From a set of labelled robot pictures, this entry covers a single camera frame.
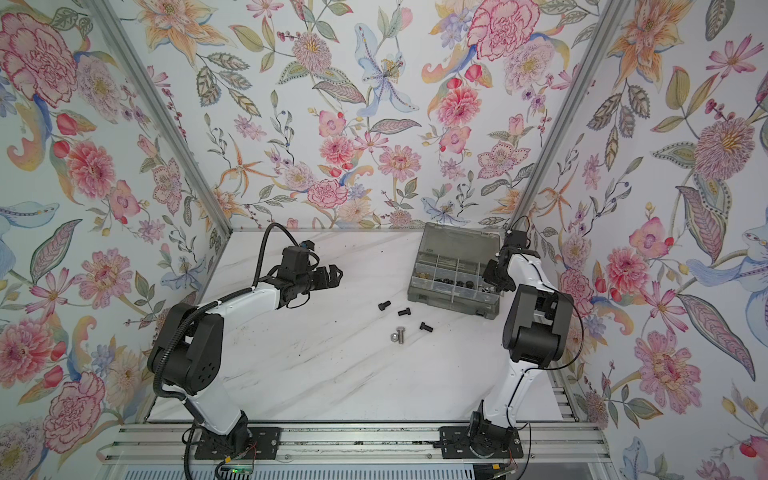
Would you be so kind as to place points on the aluminium front rail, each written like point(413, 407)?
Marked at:
point(293, 443)

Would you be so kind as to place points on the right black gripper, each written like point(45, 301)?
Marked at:
point(489, 276)

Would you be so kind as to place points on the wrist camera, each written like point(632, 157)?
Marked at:
point(300, 259)
point(516, 239)

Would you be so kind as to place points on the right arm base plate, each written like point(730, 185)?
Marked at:
point(488, 443)

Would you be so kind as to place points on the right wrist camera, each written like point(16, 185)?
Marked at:
point(516, 239)

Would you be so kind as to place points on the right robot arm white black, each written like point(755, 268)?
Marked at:
point(534, 334)

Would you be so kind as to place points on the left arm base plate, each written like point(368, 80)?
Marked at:
point(237, 444)

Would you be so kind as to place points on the grey plastic organizer box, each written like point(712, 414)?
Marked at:
point(460, 254)

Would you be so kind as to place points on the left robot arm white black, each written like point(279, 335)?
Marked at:
point(187, 354)

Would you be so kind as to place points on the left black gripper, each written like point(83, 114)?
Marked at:
point(325, 281)

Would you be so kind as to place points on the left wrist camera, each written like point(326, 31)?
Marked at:
point(300, 259)

